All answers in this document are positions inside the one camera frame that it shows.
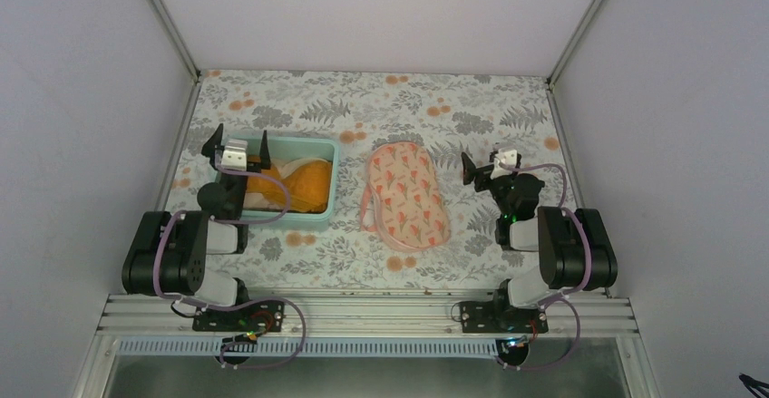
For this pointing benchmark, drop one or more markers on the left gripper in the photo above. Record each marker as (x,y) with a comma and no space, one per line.
(212,147)

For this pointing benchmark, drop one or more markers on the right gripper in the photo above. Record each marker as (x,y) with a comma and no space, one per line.
(471,172)

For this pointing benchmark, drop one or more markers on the pink mesh laundry bag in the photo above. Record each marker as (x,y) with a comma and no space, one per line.
(401,201)

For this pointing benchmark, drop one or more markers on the orange lace bra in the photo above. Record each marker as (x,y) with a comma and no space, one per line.
(294,185)

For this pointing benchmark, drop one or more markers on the teal plastic bin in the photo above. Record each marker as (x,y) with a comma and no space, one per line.
(298,190)

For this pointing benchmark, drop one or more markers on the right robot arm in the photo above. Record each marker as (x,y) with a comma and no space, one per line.
(575,253)

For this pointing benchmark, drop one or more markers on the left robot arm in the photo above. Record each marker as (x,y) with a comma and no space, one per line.
(168,254)

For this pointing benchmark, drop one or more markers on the beige bra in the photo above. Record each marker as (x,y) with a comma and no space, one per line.
(294,170)

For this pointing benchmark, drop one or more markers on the floral table mat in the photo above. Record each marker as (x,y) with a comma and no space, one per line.
(446,114)

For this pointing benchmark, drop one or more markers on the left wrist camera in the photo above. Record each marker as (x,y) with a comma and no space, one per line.
(235,155)

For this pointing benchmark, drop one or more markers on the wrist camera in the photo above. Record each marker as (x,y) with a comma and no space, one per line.
(504,162)
(235,155)

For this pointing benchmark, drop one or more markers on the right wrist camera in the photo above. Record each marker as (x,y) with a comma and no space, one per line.
(504,162)

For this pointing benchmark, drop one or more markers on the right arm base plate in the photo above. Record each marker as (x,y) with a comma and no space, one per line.
(488,318)

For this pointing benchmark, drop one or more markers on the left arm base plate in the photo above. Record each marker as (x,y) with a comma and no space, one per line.
(259,318)

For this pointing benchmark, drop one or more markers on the aluminium rail frame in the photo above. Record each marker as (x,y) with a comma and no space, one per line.
(399,314)

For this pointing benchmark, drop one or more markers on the grey slotted cable duct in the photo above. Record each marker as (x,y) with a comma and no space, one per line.
(283,347)

